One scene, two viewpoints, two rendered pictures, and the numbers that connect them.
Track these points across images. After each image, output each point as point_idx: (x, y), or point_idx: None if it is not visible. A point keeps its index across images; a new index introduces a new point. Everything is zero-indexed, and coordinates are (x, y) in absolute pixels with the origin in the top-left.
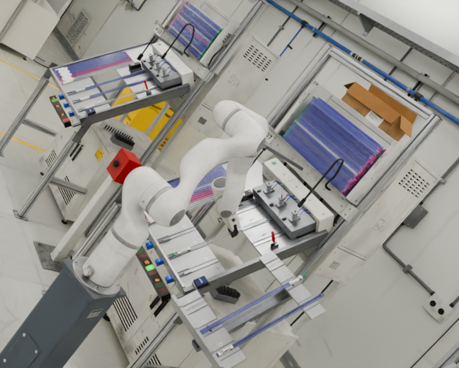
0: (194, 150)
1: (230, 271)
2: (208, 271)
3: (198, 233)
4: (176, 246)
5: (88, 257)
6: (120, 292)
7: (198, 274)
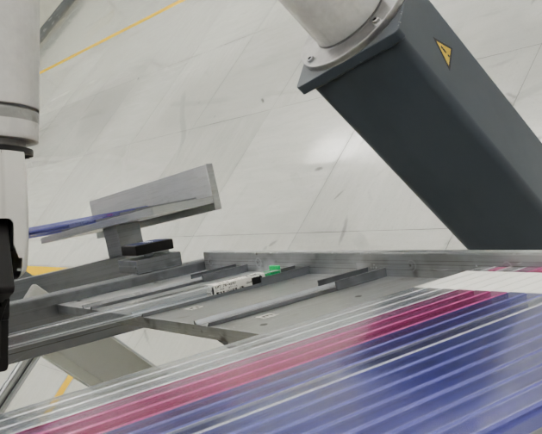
0: None
1: (39, 295)
2: (127, 293)
3: (179, 321)
4: (277, 288)
5: (395, 1)
6: (306, 71)
7: (166, 284)
